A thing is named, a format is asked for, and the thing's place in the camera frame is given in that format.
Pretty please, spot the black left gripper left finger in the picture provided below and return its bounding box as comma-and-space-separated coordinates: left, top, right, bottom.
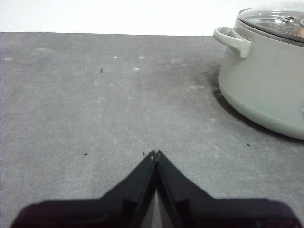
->
9, 150, 157, 228

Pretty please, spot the sage green electric pot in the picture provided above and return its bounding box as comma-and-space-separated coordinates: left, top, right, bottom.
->
213, 23, 304, 140

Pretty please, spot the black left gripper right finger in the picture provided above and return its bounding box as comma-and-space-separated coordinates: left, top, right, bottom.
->
155, 149, 302, 228

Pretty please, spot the glass lid with green knob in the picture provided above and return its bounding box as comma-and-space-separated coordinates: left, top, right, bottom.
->
237, 1, 304, 44

